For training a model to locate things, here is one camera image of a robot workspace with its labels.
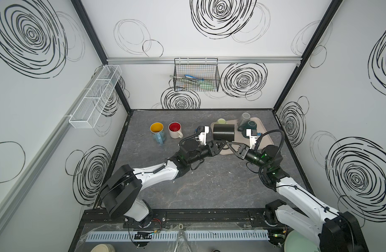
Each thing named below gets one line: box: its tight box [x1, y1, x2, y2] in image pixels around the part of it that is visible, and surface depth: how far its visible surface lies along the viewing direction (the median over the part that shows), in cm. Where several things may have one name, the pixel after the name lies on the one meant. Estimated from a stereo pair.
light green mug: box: [216, 118, 228, 125], surface depth 103 cm
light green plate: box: [283, 229, 320, 252], surface depth 68 cm
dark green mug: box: [237, 120, 258, 139], surface depth 101 cm
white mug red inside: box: [167, 121, 184, 139], surface depth 103 cm
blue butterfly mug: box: [149, 121, 166, 145], surface depth 98 cm
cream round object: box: [90, 243, 116, 252], surface depth 63 cm
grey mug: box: [239, 112, 251, 127], surface depth 106 cm
